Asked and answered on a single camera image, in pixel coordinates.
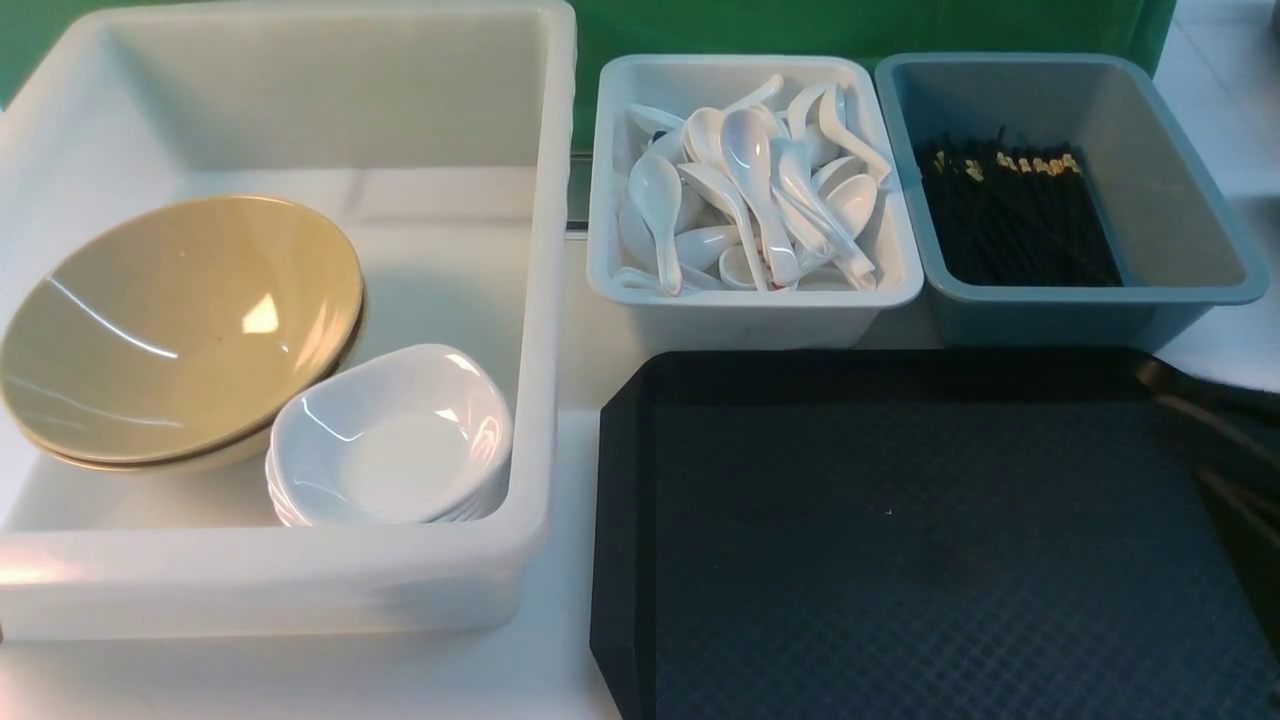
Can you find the white square side dish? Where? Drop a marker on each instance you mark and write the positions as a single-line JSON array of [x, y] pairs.
[[426, 397]]

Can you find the yellow-green noodle bowl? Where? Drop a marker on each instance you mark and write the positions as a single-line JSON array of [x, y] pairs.
[[182, 333]]

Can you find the white ceramic soup spoon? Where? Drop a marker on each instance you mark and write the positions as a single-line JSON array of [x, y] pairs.
[[746, 147]]

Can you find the yellow bowl in tub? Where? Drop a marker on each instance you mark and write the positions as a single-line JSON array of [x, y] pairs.
[[238, 448]]

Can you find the white spoon bin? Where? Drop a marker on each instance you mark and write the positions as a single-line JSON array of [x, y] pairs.
[[731, 320]]

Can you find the pile of white spoons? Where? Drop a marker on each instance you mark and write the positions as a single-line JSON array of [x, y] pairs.
[[772, 193]]

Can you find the large white plastic tub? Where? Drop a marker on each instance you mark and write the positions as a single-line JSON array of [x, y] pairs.
[[437, 135]]

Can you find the stack of white dishes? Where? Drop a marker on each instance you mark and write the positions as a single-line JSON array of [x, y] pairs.
[[359, 483]]

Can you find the green backdrop board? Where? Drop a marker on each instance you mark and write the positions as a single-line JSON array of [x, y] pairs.
[[862, 31]]

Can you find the pile of black chopsticks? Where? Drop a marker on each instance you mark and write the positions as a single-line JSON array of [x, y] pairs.
[[1015, 216]]

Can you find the black plastic serving tray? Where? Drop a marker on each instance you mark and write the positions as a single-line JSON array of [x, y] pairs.
[[961, 533]]

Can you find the blue-grey chopstick bin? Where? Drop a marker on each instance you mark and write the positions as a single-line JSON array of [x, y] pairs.
[[1179, 245]]

